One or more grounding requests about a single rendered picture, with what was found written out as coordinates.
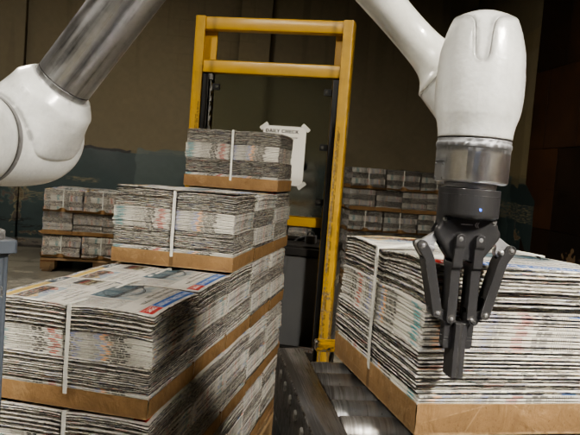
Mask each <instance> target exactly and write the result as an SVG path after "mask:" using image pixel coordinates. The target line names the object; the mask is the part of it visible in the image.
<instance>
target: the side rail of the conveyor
mask: <svg viewBox="0 0 580 435"><path fill-rule="evenodd" d="M274 413H275V417H276V419H277V423H278V427H279V430H280V434H281V435H348V434H347V432H346V431H345V429H344V426H343V424H342V422H341V420H340V419H339V417H338V416H337V413H336V411H335V409H334V407H333V405H332V404H331V401H330V399H329V398H328V396H327V394H326V392H325V390H324V388H323V386H322V384H321V382H320V380H319V378H318V377H317V375H316V373H315V371H314V369H313V367H312V365H311V363H310V361H309V359H308V357H307V356H306V353H305V352H304V350H303V349H296V348H278V352H277V363H276V375H275V386H274Z"/></svg>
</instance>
